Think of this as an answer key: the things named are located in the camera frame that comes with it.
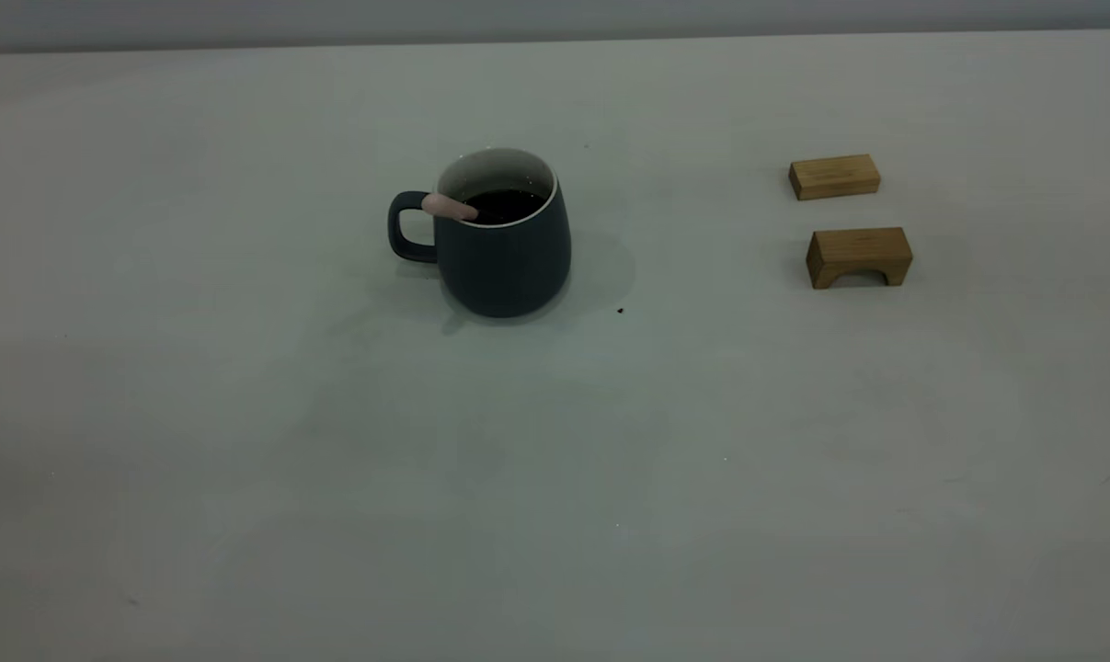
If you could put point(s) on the dark grey ceramic mug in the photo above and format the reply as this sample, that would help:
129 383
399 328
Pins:
504 267

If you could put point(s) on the black coffee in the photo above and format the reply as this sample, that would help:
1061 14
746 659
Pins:
513 204

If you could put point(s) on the arched wooden block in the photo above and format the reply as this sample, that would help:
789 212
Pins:
858 246

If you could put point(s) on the flat rectangular wooden block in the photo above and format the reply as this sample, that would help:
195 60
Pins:
835 176

